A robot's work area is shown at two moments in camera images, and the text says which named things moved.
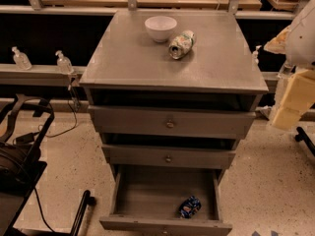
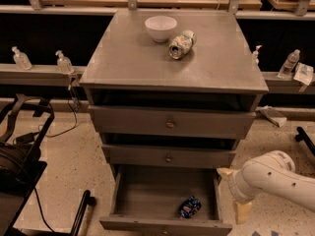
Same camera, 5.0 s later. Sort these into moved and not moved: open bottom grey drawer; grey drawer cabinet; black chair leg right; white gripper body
Moved: white gripper body
Not moved: black chair leg right; open bottom grey drawer; grey drawer cabinet
